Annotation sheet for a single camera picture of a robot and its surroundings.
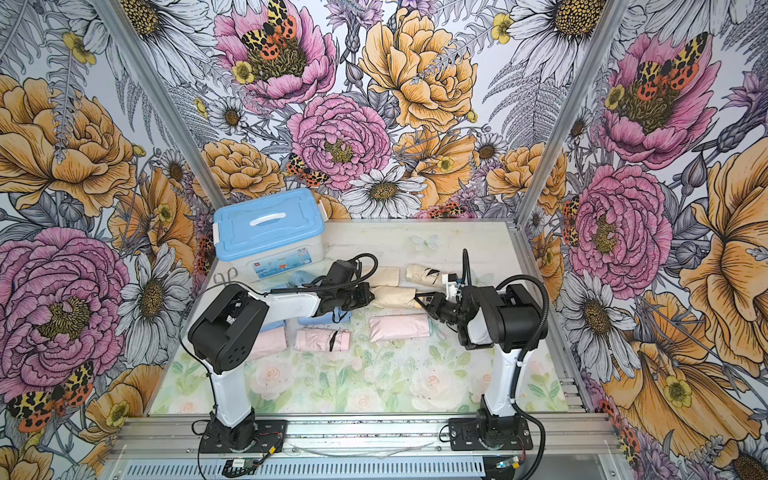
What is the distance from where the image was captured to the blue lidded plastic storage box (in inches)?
37.0

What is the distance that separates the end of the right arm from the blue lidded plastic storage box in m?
0.40

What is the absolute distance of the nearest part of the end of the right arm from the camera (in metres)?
0.82
